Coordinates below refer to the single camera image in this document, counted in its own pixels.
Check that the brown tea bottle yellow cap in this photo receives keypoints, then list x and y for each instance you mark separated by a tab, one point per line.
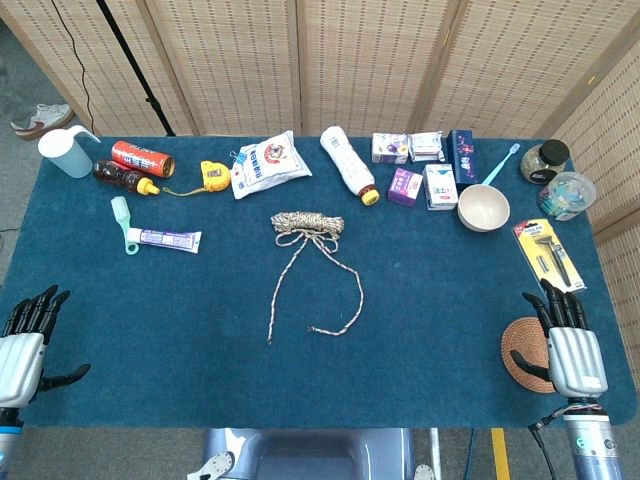
117	175

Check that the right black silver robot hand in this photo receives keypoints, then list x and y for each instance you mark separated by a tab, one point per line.
577	360

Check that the yellow tape measure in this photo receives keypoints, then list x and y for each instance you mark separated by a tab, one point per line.
215	176

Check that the small purple box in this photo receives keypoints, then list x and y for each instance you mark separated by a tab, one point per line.
404	187

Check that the yellow razor package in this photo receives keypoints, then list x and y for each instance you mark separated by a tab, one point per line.
547	252

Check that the white blue box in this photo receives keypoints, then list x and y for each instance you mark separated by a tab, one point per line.
440	190

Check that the green white brush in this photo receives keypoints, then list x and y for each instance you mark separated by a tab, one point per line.
120	210

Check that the red orange drink can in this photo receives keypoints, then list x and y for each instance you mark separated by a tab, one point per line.
140	157

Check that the beige bowl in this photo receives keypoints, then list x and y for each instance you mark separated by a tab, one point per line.
482	210

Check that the light blue spoon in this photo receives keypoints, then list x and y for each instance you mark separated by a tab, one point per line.
500	167

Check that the white plastic pitcher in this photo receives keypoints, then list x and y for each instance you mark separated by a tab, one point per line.
67	155

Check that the white tissue packet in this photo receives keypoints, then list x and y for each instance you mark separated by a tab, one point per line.
425	146

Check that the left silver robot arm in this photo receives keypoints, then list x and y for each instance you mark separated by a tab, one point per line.
7	435

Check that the white purple toothpaste tube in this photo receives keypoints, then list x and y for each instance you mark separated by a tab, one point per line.
170	239

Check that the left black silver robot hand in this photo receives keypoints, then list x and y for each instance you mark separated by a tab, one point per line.
20	365

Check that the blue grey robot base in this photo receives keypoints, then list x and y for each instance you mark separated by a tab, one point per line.
310	455

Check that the dark blue box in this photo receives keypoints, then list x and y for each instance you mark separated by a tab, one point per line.
462	157

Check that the white salt bag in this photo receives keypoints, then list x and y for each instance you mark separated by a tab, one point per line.
270	167

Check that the white sneaker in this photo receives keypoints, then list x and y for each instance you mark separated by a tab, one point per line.
42	120

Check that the black tripod pole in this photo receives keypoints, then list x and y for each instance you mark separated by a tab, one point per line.
131	62

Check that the brown woven coaster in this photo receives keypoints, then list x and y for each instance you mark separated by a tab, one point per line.
525	340

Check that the blue felt table mat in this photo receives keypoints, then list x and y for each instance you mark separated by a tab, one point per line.
200	325

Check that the blue binder clip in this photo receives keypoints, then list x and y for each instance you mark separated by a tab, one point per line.
239	158

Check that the clear jar of clips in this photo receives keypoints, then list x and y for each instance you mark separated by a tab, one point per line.
567	195

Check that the white bottle yellow cap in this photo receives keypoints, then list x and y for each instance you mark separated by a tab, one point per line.
347	165

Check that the glass jar black lid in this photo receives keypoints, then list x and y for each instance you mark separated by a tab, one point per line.
542	162

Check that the white purple carton box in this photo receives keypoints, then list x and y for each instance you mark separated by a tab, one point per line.
389	149

